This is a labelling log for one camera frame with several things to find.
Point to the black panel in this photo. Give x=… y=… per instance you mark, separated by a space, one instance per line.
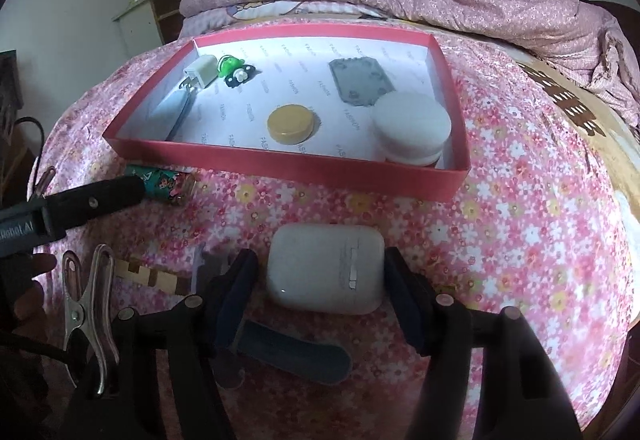
x=7 y=85

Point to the person's left hand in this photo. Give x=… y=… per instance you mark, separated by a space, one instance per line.
x=27 y=292

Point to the small metal spring clip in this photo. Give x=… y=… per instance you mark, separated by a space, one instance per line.
x=44 y=180

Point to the white jar with orange label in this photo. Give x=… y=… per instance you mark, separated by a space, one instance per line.
x=410 y=125

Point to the pink cardboard box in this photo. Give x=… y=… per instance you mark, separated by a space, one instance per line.
x=280 y=165

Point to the white charger plug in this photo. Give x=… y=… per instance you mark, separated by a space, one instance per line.
x=200 y=70

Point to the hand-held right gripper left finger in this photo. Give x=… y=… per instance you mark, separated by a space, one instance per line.
x=235 y=305

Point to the green cartoon lighter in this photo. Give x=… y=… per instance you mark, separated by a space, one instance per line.
x=162 y=185

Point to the green penguin toy clip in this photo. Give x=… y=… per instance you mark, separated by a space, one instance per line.
x=234 y=69

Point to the notched wooden strip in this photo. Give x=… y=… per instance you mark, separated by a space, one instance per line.
x=150 y=275

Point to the grey plastic plate with pegs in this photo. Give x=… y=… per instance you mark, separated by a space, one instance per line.
x=355 y=78

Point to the dark wooden headboard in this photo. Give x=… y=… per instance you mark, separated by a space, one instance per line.
x=617 y=13

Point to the dark flat pack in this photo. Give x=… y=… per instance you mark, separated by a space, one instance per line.
x=170 y=113

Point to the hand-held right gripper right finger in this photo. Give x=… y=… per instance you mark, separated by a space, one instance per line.
x=405 y=305

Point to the white earbud case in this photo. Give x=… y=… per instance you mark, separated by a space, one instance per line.
x=325 y=275

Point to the silver metal spring clip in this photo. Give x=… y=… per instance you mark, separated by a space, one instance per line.
x=92 y=315

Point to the wooden nightstand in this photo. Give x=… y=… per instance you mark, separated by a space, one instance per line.
x=135 y=20

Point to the blue purple curved plastic piece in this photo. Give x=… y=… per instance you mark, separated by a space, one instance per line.
x=290 y=357

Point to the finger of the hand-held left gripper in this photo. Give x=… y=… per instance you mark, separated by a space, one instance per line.
x=95 y=201

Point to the round yellow lid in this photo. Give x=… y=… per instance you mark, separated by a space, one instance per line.
x=292 y=123

